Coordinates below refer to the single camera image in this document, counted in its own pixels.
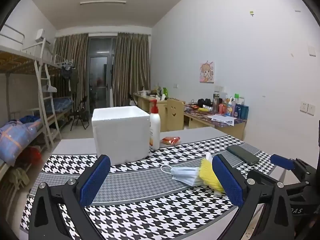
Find blue plaid quilt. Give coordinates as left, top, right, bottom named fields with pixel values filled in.
left=0, top=119, right=43, bottom=165

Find plain wooden desk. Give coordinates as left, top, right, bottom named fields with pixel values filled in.
left=133, top=92, right=168, bottom=115

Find brown curtain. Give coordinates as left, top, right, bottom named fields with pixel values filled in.
left=113, top=32, right=151, bottom=107
left=54, top=34, right=89, bottom=110

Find blue mattress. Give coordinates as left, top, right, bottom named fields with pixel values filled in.
left=51, top=97, right=74, bottom=113

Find white air conditioner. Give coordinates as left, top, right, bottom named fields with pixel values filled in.
left=35, top=29, right=50, bottom=43

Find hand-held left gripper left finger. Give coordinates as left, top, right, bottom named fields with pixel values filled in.
left=28, top=154, right=111, bottom=240

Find hanging dark clothes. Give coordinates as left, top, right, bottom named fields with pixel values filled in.
left=60, top=62, right=78, bottom=92

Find black smartphone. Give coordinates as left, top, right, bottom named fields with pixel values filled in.
left=226, top=144, right=260, bottom=166

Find double wall socket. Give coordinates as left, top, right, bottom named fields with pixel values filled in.
left=299, top=101, right=316, bottom=116

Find pile of desk clutter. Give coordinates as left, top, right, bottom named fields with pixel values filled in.
left=140, top=84, right=170, bottom=102

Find glass balcony door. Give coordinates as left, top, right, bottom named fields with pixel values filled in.
left=87, top=36, right=117, bottom=110

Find cartoon wall poster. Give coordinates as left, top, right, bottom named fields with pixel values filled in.
left=199, top=61, right=215, bottom=83

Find red bag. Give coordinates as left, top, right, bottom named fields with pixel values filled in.
left=19, top=146, right=43, bottom=165

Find houndstooth table cloth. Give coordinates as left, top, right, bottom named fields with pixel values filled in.
left=20, top=134, right=278, bottom=240

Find light blue face mask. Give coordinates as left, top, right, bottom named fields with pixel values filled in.
left=161, top=164, right=204, bottom=187

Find wooden desk with patterned top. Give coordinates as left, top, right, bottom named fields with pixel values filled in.
left=183, top=105, right=247, bottom=140

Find black folding chair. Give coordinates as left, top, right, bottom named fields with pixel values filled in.
left=70, top=95, right=90, bottom=130

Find white papers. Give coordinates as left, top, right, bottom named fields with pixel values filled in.
left=211, top=114, right=237, bottom=126

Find wooden smiley chair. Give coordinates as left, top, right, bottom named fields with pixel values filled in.
left=160, top=99, right=186, bottom=132

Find red snack packet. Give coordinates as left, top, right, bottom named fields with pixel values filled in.
left=161, top=136, right=181, bottom=145

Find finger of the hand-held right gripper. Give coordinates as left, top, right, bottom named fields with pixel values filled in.
left=247, top=169, right=300, bottom=195
left=270, top=154, right=316, bottom=180

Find row of toiletry bottles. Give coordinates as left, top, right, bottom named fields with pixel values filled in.
left=212, top=93, right=250, bottom=119

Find white bunk bed ladder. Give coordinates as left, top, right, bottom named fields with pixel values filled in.
left=33, top=60, right=62, bottom=150

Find white metal bunk bed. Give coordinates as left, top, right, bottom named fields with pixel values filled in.
left=0, top=24, right=75, bottom=170

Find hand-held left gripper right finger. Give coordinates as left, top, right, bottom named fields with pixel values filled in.
left=212, top=154, right=295, bottom=240

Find white pump lotion bottle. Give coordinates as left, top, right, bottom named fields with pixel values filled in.
left=149, top=99, right=161, bottom=150

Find white foam box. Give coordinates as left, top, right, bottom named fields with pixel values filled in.
left=91, top=106, right=151, bottom=166

